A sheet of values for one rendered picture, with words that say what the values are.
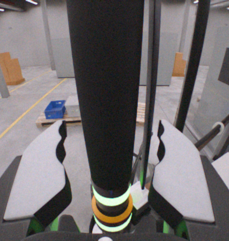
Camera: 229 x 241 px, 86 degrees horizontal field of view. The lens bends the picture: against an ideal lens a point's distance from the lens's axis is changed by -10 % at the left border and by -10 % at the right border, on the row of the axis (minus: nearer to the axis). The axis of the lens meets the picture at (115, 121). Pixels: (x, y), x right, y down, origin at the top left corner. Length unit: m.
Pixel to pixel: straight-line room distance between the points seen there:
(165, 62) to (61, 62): 4.93
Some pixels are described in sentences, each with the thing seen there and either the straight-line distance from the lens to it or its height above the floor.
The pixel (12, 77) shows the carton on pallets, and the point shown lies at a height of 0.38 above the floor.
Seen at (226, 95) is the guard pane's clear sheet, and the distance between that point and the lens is 1.08.
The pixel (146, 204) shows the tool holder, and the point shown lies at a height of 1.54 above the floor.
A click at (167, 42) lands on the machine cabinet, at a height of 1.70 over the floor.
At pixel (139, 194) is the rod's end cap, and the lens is 0.19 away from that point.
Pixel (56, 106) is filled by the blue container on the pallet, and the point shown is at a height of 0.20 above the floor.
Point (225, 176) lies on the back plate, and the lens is 0.61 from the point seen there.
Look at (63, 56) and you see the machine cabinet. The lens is 7.56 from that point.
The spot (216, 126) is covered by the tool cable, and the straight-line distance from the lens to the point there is 0.36.
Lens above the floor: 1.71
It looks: 32 degrees down
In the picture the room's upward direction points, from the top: straight up
